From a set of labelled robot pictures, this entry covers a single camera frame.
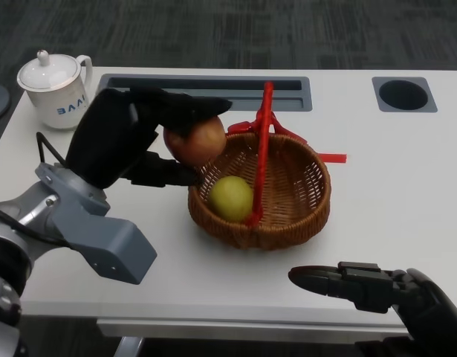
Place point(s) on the white table apron bar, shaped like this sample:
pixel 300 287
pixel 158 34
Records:
pixel 250 329

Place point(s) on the yellow-green apple without stem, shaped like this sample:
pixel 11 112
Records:
pixel 230 199

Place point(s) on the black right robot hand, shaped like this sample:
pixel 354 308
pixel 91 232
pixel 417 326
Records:
pixel 428 305

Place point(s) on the grey left wrist camera housing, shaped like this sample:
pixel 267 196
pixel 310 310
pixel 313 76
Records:
pixel 109 245

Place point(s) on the red apple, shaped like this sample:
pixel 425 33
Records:
pixel 198 145

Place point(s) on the white lidded mug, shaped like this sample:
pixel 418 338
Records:
pixel 53 96

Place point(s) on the white table leg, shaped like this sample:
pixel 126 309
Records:
pixel 131 347

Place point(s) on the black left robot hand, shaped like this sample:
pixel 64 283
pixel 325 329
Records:
pixel 102 137

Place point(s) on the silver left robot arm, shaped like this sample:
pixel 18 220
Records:
pixel 12 260

